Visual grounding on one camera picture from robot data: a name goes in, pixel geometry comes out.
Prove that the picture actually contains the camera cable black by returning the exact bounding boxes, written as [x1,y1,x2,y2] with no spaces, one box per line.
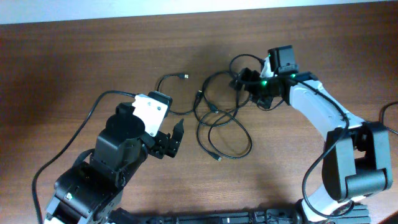
[274,77,354,222]
[31,90,137,224]

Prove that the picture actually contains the black USB cable thick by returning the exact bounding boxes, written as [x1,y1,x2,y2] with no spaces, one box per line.
[193,54,267,162]

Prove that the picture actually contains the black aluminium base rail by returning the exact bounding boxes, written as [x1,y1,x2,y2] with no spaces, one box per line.
[105,203,371,224]

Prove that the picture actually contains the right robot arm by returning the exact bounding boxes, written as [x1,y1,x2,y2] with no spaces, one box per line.
[230,45,393,223]

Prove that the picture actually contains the black cable at right edge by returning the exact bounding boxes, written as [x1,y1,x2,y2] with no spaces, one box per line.
[379,101,398,136]

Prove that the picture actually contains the black USB cable thin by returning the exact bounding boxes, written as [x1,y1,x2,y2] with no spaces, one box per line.
[155,73,195,116]

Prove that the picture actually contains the left camera cable black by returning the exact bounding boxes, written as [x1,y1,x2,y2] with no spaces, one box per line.
[31,90,137,224]

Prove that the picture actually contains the right camera cable black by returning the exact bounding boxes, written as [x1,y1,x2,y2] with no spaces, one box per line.
[274,77,354,222]

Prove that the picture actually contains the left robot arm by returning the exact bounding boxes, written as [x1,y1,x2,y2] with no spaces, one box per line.
[44,103,184,223]

